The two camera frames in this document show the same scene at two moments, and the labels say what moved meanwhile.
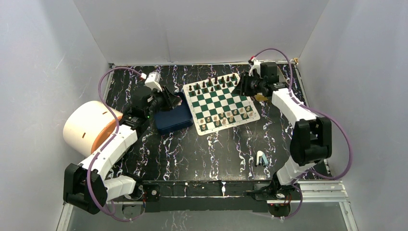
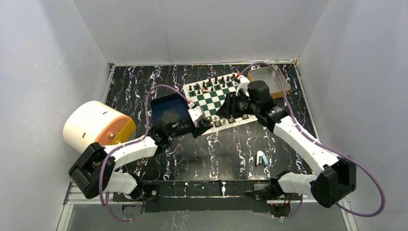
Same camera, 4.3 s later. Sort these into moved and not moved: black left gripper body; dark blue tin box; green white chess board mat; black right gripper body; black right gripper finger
Moved: black right gripper body; black left gripper body; black right gripper finger
Not moved: green white chess board mat; dark blue tin box
